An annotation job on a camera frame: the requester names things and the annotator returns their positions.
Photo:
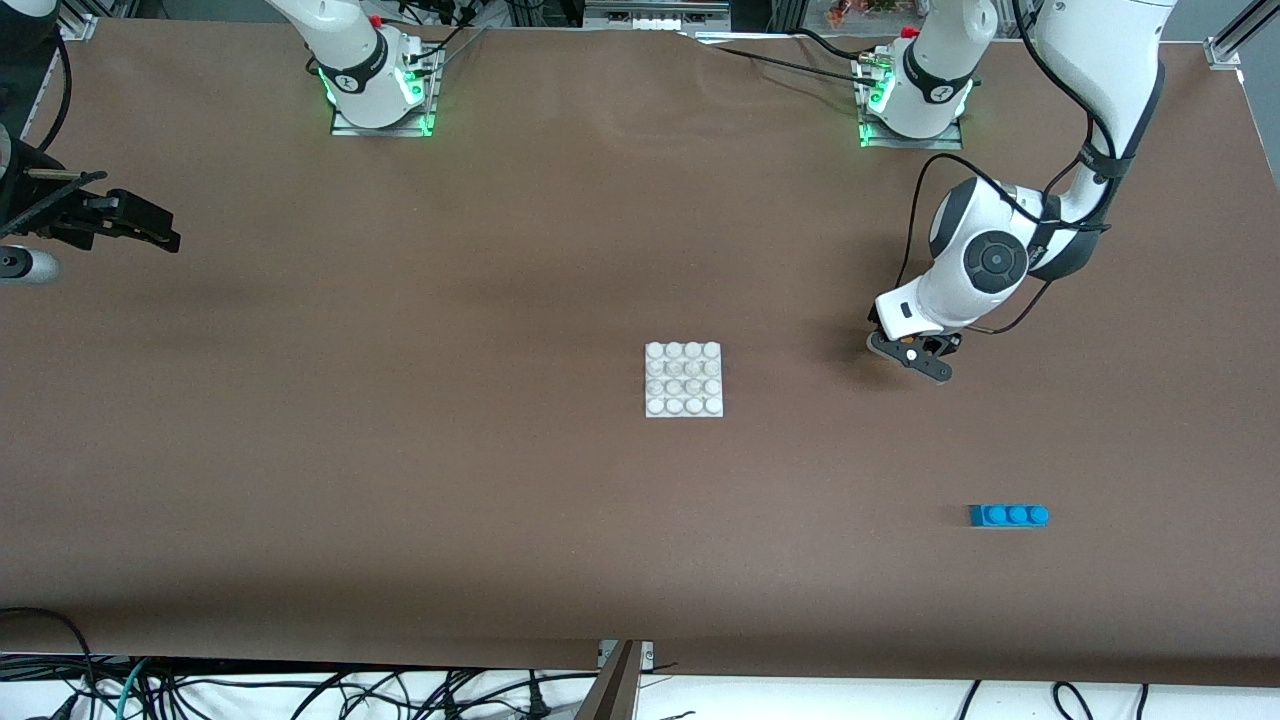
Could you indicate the aluminium corner bracket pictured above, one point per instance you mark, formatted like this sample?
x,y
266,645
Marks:
x,y
1225,53
82,27

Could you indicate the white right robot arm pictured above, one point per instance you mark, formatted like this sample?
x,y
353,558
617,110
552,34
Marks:
x,y
350,50

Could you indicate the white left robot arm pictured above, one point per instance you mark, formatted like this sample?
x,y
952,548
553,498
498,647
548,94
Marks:
x,y
1100,60

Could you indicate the white studded base plate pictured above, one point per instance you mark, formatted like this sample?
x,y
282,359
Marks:
x,y
684,380

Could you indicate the blue three-stud block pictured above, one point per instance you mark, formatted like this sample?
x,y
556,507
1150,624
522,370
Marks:
x,y
1008,516

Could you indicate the aluminium frame post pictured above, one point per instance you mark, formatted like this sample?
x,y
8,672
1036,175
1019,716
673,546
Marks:
x,y
788,14

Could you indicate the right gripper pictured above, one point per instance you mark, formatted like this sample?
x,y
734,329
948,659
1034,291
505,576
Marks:
x,y
48,215

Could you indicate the silver metal table bracket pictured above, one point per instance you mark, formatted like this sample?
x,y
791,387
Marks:
x,y
648,655

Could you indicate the dark grey metal bar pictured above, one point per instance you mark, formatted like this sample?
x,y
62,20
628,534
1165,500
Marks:
x,y
615,690

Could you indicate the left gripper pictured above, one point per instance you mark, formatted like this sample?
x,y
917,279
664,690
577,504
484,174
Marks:
x,y
948,347

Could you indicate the white power strip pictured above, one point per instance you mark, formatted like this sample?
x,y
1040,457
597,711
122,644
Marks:
x,y
650,23

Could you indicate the brown table cover sheet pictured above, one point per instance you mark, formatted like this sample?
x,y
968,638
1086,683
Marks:
x,y
500,250

